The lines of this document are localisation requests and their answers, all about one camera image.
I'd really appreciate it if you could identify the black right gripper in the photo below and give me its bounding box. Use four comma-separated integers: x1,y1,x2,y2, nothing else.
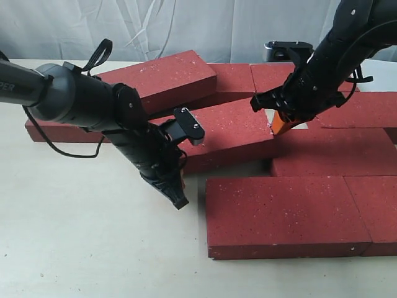
250,51,347,136

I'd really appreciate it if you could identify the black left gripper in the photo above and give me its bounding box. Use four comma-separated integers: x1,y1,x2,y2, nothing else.
136,146,189,210

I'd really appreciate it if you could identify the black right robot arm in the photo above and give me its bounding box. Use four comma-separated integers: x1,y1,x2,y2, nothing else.
250,1,396,135

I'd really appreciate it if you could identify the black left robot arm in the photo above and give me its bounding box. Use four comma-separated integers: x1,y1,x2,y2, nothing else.
1,60,194,209

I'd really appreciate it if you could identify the red brick right third row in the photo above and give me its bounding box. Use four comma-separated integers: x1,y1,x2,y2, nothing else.
271,128,396,177

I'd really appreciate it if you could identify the red brick right second row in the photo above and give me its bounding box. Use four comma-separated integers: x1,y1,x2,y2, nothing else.
308,92,396,143

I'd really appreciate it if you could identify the red brick front large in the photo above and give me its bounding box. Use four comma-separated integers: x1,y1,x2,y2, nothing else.
205,176,372,260

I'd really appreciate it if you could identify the pale blue backdrop curtain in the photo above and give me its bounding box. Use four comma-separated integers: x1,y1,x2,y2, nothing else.
1,0,338,63

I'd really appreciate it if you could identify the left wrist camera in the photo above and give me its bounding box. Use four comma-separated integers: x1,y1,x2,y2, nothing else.
160,107,205,146

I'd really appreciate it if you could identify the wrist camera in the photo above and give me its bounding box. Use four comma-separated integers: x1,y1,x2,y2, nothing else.
263,40,313,62
160,107,205,146

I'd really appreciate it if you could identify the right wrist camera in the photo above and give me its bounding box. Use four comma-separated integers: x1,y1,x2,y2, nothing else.
263,40,313,62

